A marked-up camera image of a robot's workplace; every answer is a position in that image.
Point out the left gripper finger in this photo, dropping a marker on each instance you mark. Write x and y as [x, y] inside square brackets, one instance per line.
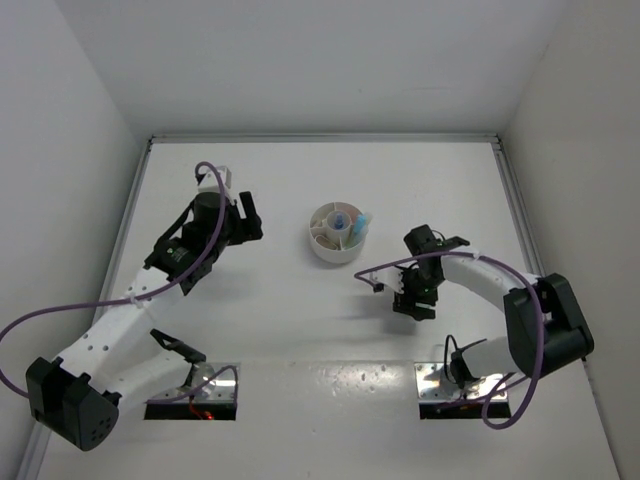
[252, 229]
[248, 206]

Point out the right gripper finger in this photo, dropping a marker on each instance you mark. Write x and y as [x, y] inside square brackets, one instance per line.
[402, 306]
[423, 313]

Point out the metal base plate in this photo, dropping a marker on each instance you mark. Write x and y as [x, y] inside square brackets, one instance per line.
[434, 388]
[207, 382]

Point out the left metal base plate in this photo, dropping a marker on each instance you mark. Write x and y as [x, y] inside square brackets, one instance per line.
[207, 382]

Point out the yellow highlighter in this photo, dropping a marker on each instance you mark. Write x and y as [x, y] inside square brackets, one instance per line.
[349, 242]

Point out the right aluminium frame rail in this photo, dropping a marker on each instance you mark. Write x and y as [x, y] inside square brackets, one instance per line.
[525, 225]

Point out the back aluminium frame rail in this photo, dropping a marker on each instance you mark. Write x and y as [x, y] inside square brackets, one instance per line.
[326, 138]

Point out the white round divided organizer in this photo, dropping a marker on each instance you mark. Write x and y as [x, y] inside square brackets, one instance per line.
[326, 213]

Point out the aluminium frame rail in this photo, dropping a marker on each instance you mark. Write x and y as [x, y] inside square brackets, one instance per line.
[326, 138]
[525, 225]
[37, 445]

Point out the brown white eraser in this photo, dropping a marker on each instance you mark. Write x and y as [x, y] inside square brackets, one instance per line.
[326, 243]

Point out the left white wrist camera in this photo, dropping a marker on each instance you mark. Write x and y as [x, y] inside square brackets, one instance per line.
[209, 180]

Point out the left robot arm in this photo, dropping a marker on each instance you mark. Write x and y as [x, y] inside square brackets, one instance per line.
[123, 360]

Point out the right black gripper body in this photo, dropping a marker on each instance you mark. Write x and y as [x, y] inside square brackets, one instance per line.
[420, 289]

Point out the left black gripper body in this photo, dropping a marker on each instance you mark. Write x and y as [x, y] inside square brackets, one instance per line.
[231, 234]

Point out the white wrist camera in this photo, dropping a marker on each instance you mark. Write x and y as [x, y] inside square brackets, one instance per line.
[209, 180]
[389, 278]

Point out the clear blue glue bottle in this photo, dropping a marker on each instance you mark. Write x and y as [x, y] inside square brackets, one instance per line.
[339, 221]

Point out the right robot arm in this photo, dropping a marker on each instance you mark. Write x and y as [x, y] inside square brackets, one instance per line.
[457, 263]

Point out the left aluminium frame rail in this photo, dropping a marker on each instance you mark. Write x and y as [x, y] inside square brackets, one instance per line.
[37, 445]

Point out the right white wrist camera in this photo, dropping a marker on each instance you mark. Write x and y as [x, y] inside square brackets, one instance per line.
[389, 278]

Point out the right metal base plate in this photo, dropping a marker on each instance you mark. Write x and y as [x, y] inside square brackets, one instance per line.
[434, 388]

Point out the blue highlighter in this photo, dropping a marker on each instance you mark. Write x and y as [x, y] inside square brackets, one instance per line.
[360, 228]

